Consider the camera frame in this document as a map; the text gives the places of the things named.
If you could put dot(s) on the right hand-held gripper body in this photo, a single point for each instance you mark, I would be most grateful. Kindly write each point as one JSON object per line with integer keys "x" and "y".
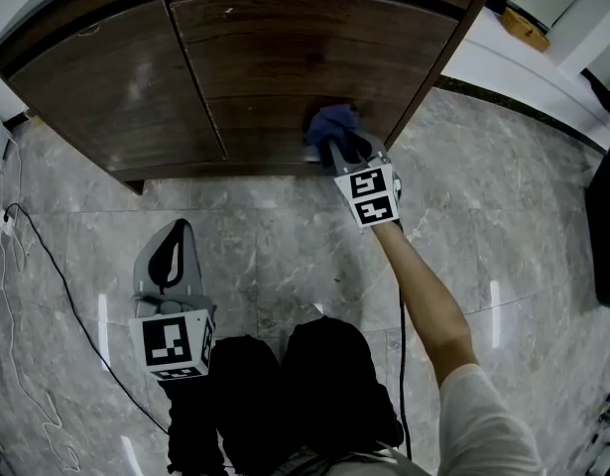
{"x": 369, "y": 191}

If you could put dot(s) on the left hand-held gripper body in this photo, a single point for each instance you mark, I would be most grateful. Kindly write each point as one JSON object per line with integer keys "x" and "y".
{"x": 168, "y": 342}

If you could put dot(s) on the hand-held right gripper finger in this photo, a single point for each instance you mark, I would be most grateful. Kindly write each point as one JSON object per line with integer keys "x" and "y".
{"x": 340, "y": 164}
{"x": 371, "y": 147}

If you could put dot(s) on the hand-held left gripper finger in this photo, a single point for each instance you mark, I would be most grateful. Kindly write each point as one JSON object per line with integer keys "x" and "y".
{"x": 190, "y": 275}
{"x": 142, "y": 275}

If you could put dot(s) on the blue cloth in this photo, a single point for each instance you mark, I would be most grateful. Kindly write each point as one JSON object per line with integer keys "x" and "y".
{"x": 329, "y": 122}

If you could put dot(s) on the person's right forearm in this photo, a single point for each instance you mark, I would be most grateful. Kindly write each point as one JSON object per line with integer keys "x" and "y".
{"x": 423, "y": 300}

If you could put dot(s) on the person's left forearm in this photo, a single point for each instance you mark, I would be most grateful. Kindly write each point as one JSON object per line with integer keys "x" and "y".
{"x": 190, "y": 424}

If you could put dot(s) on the white power strip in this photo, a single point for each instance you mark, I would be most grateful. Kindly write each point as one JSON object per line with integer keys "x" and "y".
{"x": 6, "y": 222}

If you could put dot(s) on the black trousers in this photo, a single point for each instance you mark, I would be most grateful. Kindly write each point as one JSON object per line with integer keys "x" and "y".
{"x": 309, "y": 390}

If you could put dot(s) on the white raised ledge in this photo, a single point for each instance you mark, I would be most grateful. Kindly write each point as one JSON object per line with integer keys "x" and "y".
{"x": 508, "y": 77}

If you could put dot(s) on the black oblong object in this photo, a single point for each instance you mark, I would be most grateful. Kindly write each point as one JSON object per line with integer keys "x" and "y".
{"x": 602, "y": 92}

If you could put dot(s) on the white printed t-shirt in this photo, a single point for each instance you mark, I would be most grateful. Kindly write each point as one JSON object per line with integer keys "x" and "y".
{"x": 483, "y": 424}

